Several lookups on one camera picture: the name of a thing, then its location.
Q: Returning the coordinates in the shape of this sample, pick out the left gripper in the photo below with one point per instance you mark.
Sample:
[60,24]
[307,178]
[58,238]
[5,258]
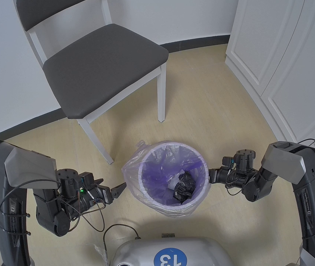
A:
[99,197]

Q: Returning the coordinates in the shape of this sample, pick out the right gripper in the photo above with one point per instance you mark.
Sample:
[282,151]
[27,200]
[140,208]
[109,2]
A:
[220,176]

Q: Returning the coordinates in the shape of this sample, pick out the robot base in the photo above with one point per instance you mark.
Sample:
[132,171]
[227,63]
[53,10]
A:
[146,252]

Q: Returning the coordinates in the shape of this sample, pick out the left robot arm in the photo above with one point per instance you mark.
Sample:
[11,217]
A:
[30,165]

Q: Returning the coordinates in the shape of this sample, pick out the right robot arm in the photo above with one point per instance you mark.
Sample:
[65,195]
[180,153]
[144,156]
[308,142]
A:
[285,162]

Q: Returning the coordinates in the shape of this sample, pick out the white trash bin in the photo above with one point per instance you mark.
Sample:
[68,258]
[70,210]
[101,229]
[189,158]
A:
[201,198]

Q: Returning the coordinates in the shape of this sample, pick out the crumpled black plastic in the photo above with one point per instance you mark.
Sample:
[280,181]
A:
[183,188]

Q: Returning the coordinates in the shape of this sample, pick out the crumpled white paper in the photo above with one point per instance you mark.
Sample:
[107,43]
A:
[175,180]

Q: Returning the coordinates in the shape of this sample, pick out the white chair with grey seat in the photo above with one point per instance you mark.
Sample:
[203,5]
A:
[102,68]

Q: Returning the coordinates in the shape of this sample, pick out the white wardrobe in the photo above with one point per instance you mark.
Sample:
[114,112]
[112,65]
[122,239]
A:
[285,51]

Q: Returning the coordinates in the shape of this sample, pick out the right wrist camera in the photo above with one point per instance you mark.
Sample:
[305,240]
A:
[227,161]

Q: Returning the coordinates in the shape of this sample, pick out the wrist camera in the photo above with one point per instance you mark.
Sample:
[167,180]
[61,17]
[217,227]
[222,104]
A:
[227,161]
[88,179]

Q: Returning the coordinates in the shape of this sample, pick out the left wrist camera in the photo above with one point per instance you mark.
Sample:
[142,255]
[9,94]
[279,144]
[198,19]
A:
[88,179]

